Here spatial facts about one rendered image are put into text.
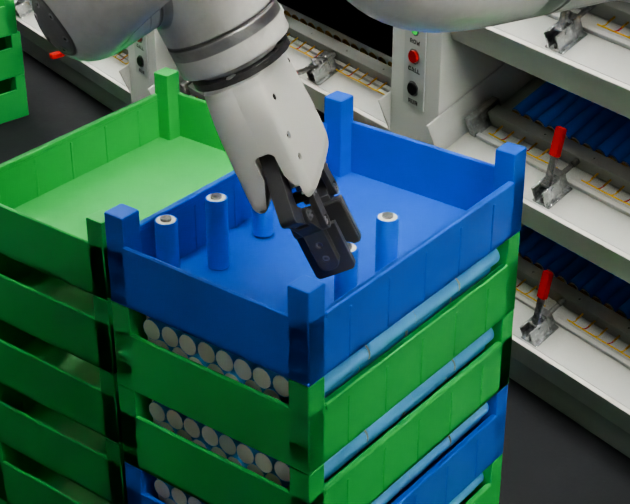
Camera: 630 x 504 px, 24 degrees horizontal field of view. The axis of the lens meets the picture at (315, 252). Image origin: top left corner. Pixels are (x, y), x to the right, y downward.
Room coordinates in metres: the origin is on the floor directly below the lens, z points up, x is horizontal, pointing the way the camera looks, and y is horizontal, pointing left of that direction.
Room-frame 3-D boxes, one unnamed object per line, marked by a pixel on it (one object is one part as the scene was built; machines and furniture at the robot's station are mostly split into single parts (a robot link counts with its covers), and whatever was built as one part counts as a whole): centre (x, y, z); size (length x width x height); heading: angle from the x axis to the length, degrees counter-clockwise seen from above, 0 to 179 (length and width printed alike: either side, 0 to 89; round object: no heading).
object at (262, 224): (1.09, 0.04, 0.52); 0.02 x 0.02 x 0.06
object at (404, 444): (1.05, -0.01, 0.36); 0.30 x 0.20 x 0.08; 142
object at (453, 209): (1.05, -0.01, 0.52); 0.30 x 0.20 x 0.08; 142
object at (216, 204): (1.04, 0.08, 0.52); 0.02 x 0.02 x 0.06
